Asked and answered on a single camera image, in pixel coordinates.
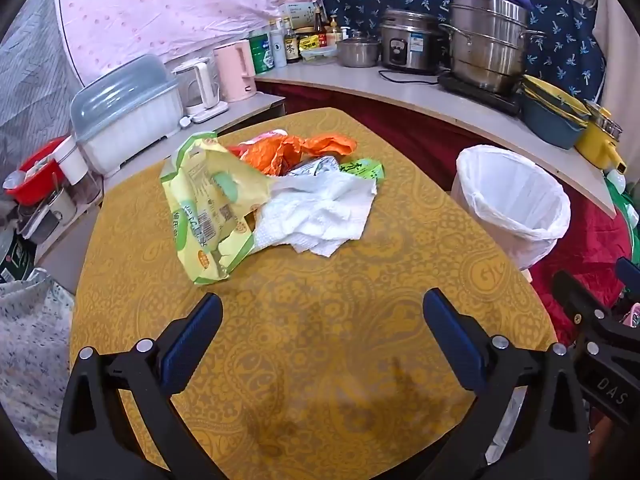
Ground red cabinet curtain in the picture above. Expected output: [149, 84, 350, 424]
[257, 81, 631, 344]

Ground black induction cooker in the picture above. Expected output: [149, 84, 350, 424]
[438, 72, 521, 117]

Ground soy sauce bottle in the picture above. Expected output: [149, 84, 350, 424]
[282, 16, 300, 64]

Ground yellow saucepan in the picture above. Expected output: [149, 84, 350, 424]
[575, 101, 627, 174]

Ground pink electric kettle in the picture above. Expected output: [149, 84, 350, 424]
[213, 39, 257, 103]

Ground blue floral cloth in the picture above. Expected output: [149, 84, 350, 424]
[322, 0, 606, 101]

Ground white lidded container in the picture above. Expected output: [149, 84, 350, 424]
[52, 136, 89, 185]

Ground pink dotted curtain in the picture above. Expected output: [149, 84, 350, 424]
[58, 0, 309, 84]

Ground white carton box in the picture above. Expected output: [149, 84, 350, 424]
[279, 2, 316, 29]

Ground white dish rack box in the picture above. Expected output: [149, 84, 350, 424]
[70, 54, 183, 177]

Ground white lined trash bin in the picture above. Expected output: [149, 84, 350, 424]
[450, 145, 572, 271]

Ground large steel steamer pot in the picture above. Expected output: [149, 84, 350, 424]
[440, 0, 546, 96]

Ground orange snack wrapper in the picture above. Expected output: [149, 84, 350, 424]
[228, 133, 357, 177]

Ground silver foil wrapper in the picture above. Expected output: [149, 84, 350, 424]
[288, 155, 340, 177]

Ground white bottle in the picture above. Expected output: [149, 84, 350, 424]
[269, 20, 288, 68]

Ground red plastic basket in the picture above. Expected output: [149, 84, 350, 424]
[6, 136, 65, 206]

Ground green tea box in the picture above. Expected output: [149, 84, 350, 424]
[340, 158, 385, 181]

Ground white glass kettle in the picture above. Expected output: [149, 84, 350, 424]
[171, 56, 229, 124]

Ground yellow patterned tablecloth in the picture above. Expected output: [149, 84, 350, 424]
[69, 106, 559, 480]

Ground blue yellow basin stack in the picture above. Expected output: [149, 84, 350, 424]
[518, 75, 590, 150]

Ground pink paper cup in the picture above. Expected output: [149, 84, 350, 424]
[239, 129, 288, 146]

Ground yellow green snack bag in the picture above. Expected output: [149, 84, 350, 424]
[160, 132, 271, 286]

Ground small steel pot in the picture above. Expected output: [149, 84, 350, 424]
[336, 37, 380, 68]

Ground white paper towel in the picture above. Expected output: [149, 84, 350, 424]
[253, 171, 378, 258]

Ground steel rice cooker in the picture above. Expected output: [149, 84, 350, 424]
[378, 9, 448, 75]

